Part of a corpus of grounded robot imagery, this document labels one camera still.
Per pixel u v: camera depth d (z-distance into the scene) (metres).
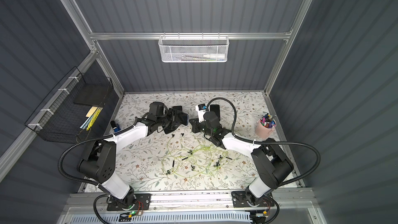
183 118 0.85
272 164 0.45
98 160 0.46
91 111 0.76
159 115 0.74
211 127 0.67
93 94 0.82
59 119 0.68
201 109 0.75
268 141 0.50
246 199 0.66
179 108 1.11
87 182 0.48
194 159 0.87
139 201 0.72
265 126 0.87
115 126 0.96
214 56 0.90
